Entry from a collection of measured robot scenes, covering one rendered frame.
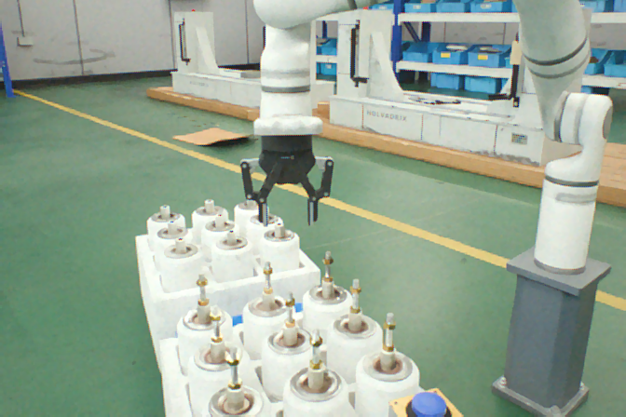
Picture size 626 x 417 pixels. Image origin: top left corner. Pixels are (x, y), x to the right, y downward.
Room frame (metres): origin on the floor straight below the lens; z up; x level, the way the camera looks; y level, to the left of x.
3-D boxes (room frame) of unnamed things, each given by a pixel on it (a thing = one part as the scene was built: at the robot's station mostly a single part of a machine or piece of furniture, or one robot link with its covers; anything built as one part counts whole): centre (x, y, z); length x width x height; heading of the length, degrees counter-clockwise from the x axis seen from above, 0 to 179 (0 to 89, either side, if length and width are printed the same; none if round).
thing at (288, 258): (1.22, 0.08, 0.16); 0.10 x 0.10 x 0.18
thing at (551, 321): (0.96, -0.48, 0.15); 0.15 x 0.15 x 0.30; 42
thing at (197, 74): (4.69, 0.58, 0.45); 1.61 x 0.57 x 0.74; 42
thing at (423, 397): (0.53, -0.14, 0.32); 0.04 x 0.04 x 0.02
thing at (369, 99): (3.18, -0.79, 0.45); 1.45 x 0.57 x 0.74; 42
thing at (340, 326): (0.81, -0.07, 0.25); 0.08 x 0.08 x 0.01
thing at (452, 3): (6.16, -1.62, 0.90); 0.50 x 0.38 x 0.21; 133
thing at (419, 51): (6.50, -1.34, 0.36); 0.50 x 0.38 x 0.21; 133
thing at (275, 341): (0.77, 0.04, 0.25); 0.08 x 0.08 x 0.01
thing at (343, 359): (0.81, -0.07, 0.16); 0.10 x 0.10 x 0.18
